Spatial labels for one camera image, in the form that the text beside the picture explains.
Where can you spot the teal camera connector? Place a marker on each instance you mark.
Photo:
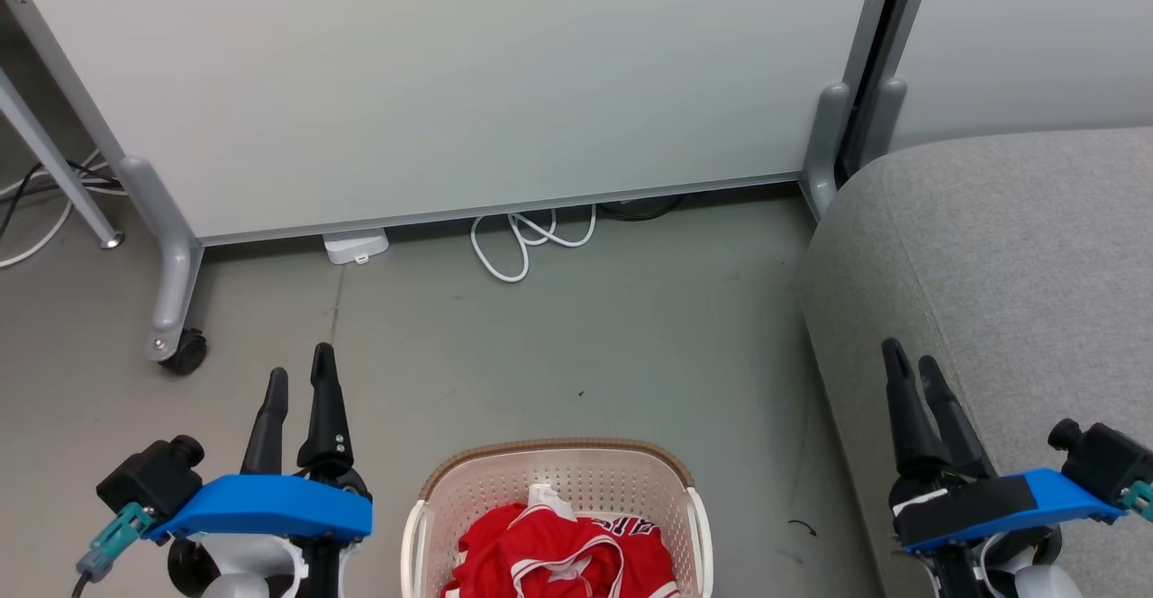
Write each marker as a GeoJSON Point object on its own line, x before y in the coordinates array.
{"type": "Point", "coordinates": [115, 537]}
{"type": "Point", "coordinates": [1140, 497]}

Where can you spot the teal left camera connector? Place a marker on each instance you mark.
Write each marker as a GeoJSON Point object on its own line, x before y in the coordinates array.
{"type": "Point", "coordinates": [115, 537]}

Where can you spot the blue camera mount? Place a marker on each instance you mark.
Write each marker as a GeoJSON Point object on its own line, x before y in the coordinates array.
{"type": "Point", "coordinates": [270, 503]}
{"type": "Point", "coordinates": [1063, 494]}

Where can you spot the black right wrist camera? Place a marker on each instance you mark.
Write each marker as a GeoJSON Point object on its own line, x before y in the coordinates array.
{"type": "Point", "coordinates": [1108, 458]}

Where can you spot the wide white partition panel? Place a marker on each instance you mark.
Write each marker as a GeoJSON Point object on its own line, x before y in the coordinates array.
{"type": "Point", "coordinates": [450, 85]}

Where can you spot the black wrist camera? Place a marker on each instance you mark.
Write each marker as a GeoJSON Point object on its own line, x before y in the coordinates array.
{"type": "Point", "coordinates": [151, 476]}
{"type": "Point", "coordinates": [1108, 458]}

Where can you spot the narrow white partition panel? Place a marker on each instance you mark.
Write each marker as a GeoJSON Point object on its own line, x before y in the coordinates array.
{"type": "Point", "coordinates": [1027, 40]}

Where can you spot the red and white garment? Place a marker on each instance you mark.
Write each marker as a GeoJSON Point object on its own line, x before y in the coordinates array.
{"type": "Point", "coordinates": [540, 553]}

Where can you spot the beige plastic laundry basket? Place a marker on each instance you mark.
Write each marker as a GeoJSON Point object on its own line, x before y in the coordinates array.
{"type": "Point", "coordinates": [576, 476]}

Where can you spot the grey fabric sofa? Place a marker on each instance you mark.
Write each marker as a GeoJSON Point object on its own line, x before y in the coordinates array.
{"type": "Point", "coordinates": [1009, 256]}

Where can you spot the blue left camera mount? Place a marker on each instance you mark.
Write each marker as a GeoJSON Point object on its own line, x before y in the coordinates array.
{"type": "Point", "coordinates": [270, 503]}

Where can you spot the black caster wheel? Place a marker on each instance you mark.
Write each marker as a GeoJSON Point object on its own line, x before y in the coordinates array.
{"type": "Point", "coordinates": [186, 352]}

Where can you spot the grey metal table leg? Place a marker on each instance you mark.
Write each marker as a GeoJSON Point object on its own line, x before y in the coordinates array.
{"type": "Point", "coordinates": [54, 161]}

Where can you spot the teal right camera connector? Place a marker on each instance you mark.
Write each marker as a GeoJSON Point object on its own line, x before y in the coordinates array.
{"type": "Point", "coordinates": [1140, 497]}

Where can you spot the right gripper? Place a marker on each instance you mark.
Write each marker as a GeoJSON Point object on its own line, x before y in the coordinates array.
{"type": "Point", "coordinates": [957, 575]}

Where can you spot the white power adapter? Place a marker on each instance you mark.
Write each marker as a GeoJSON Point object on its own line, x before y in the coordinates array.
{"type": "Point", "coordinates": [355, 245]}

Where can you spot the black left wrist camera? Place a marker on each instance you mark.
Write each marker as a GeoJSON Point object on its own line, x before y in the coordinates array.
{"type": "Point", "coordinates": [151, 476]}

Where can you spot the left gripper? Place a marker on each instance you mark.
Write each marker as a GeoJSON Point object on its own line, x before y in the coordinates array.
{"type": "Point", "coordinates": [322, 573]}

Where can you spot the blue right camera mount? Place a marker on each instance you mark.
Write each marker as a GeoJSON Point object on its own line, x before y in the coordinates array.
{"type": "Point", "coordinates": [1063, 494]}

